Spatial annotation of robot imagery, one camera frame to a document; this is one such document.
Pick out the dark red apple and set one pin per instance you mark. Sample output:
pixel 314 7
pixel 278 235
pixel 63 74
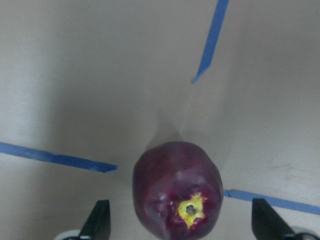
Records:
pixel 177 191

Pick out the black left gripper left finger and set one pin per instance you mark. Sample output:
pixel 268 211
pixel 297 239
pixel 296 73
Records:
pixel 98 223

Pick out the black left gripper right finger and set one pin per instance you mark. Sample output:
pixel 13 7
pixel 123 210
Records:
pixel 267 224

